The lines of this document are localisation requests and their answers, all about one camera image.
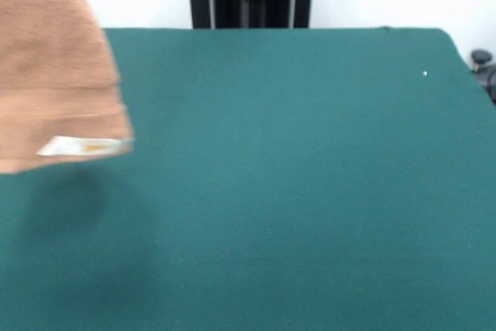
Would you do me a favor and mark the tan terry towel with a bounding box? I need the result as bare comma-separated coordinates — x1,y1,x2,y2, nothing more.
0,0,136,174

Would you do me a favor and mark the dark green table cloth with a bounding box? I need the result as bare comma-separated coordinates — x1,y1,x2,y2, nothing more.
0,26,496,331

